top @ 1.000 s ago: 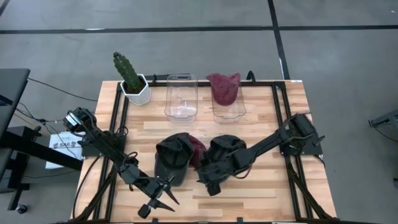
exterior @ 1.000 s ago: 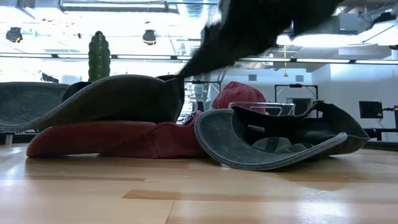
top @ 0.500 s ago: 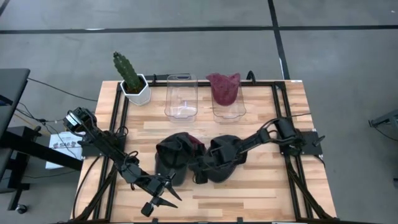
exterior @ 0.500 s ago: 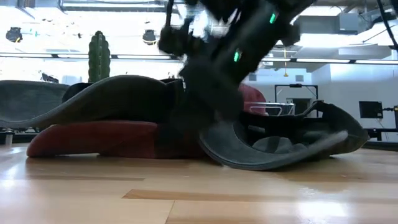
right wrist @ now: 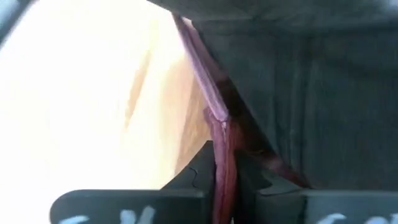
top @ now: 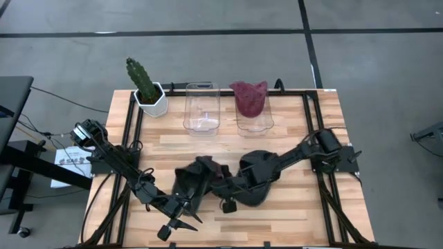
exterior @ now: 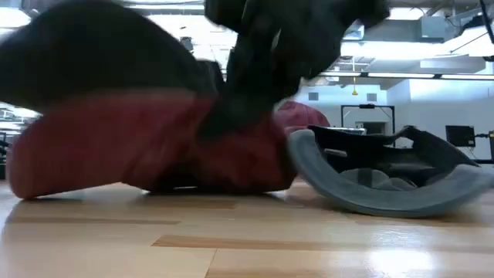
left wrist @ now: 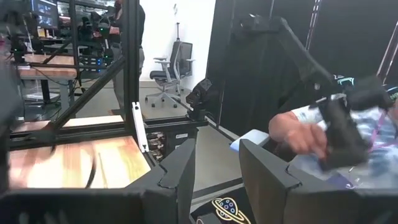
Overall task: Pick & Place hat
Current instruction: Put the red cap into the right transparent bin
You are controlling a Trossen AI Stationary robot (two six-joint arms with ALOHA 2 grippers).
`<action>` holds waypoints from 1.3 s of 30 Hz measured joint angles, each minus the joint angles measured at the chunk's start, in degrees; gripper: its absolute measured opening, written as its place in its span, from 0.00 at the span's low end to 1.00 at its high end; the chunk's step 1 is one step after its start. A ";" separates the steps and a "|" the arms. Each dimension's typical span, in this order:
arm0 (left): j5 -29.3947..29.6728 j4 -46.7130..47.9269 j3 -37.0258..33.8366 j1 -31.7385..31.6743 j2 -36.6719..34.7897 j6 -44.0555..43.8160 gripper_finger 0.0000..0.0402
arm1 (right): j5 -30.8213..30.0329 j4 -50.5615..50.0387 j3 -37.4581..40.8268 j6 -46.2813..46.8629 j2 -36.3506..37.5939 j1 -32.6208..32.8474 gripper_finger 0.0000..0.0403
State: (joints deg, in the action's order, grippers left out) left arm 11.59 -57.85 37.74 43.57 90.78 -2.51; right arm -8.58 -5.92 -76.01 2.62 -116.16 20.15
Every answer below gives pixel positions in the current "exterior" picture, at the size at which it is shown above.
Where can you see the long ceiling light bar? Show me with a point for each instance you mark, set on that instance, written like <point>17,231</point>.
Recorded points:
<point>401,75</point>

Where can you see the black computer monitor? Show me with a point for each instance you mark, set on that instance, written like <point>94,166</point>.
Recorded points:
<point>460,136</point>

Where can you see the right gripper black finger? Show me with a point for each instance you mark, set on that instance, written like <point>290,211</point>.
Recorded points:
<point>251,77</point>
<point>301,62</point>

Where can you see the dark grey baseball cap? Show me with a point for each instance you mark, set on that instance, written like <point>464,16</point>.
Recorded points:
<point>96,50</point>
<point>386,201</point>

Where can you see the black ceiling lamp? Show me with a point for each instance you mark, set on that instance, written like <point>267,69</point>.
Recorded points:
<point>187,43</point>

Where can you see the black tubular frame stand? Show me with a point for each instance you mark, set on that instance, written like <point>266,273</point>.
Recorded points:
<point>366,106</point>

